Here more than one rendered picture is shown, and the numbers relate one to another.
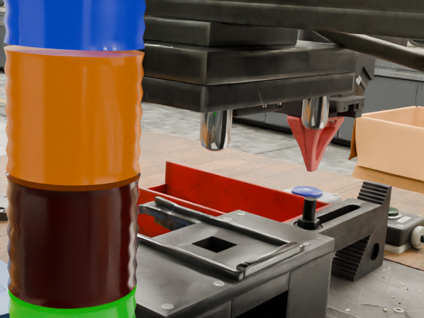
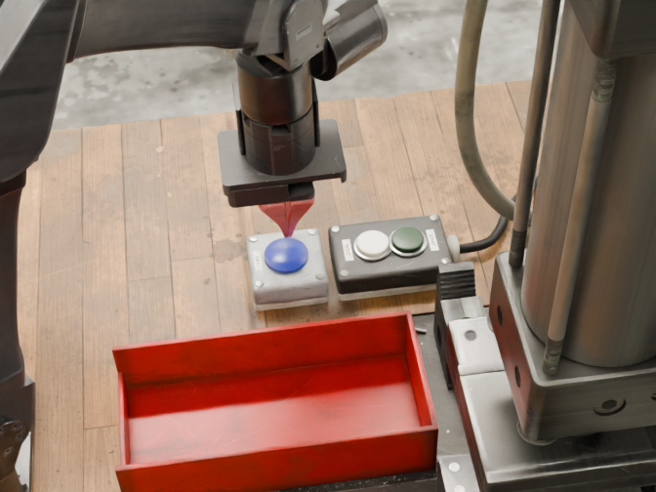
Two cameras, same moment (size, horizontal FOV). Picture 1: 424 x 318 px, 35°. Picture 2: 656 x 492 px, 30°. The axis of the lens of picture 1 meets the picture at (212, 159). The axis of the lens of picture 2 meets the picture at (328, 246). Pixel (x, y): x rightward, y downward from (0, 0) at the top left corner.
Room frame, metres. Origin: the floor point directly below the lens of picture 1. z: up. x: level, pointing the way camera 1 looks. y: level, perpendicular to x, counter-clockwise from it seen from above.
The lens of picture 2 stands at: (0.30, 0.37, 1.76)
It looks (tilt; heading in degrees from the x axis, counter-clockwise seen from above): 48 degrees down; 314
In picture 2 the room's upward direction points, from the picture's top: 2 degrees counter-clockwise
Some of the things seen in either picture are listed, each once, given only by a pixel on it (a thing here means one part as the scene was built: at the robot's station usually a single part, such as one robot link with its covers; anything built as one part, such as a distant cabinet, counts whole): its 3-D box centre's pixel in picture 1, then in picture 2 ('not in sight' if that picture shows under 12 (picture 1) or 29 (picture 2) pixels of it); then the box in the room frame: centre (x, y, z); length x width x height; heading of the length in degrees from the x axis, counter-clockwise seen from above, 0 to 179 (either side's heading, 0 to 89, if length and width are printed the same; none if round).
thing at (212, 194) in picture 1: (209, 214); (271, 407); (0.74, 0.00, 0.93); 0.25 x 0.12 x 0.06; 51
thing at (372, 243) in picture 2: not in sight; (372, 248); (0.79, -0.19, 0.93); 0.03 x 0.03 x 0.02
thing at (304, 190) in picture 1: (306, 195); (286, 259); (0.84, -0.13, 0.93); 0.04 x 0.04 x 0.02
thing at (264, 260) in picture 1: (268, 270); not in sight; (0.46, -0.05, 0.98); 0.07 x 0.01 x 0.03; 141
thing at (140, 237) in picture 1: (170, 262); not in sight; (0.47, 0.03, 0.98); 0.13 x 0.01 x 0.03; 51
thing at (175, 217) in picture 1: (173, 215); not in sight; (0.57, 0.03, 0.98); 0.07 x 0.02 x 0.01; 51
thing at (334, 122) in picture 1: (306, 134); (270, 196); (0.85, -0.12, 1.01); 0.07 x 0.07 x 0.09; 51
